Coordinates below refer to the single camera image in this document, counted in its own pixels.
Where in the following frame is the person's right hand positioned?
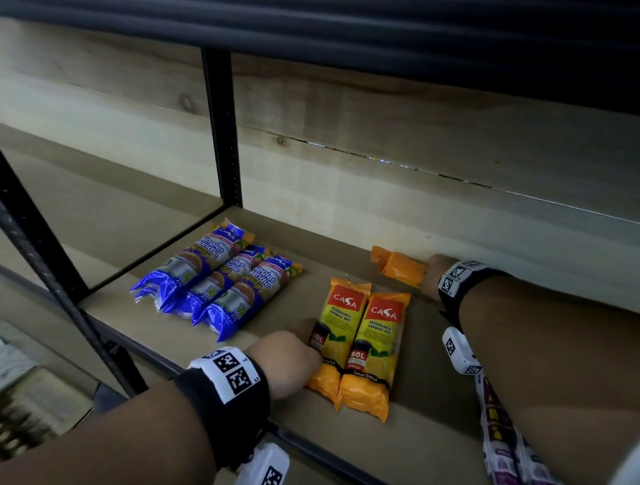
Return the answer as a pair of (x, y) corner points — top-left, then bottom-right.
(419, 254), (461, 302)

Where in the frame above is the person's left hand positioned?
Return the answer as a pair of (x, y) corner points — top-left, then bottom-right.
(245, 319), (324, 401)

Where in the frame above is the orange garbage bag packet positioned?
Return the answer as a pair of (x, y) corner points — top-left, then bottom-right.
(370, 245), (431, 289)
(337, 292), (412, 424)
(306, 278), (373, 411)

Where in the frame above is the person's left forearm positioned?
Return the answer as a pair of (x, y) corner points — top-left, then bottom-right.
(0, 381), (215, 485)

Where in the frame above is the person's right forearm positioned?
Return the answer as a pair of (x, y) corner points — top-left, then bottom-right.
(457, 279), (640, 485)

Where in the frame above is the blue bag roll packet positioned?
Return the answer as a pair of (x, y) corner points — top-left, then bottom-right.
(172, 245), (272, 326)
(192, 254), (305, 343)
(129, 218), (256, 314)

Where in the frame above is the black left wristband with marker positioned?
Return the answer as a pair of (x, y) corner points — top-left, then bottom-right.
(173, 346), (272, 470)

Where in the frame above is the black wristband with marker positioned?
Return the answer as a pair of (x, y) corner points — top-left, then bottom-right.
(173, 346), (272, 470)
(437, 259), (512, 331)

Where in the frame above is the wooden shelf board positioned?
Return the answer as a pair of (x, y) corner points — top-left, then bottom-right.
(80, 205), (493, 485)

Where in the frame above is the black right wristband with marker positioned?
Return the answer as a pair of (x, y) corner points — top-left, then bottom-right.
(437, 259), (512, 331)

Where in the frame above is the white purple printed packet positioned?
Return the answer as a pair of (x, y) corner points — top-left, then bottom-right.
(514, 432), (563, 485)
(474, 372), (523, 485)

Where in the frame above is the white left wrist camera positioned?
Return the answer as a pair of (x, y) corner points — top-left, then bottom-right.
(235, 443), (291, 485)

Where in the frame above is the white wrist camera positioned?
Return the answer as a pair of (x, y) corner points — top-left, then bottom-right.
(442, 327), (484, 376)
(235, 443), (291, 485)

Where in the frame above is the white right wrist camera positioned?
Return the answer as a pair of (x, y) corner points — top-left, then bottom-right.
(442, 327), (484, 376)

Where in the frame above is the black metal shelf frame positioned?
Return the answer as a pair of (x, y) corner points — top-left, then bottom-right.
(0, 0), (640, 485)

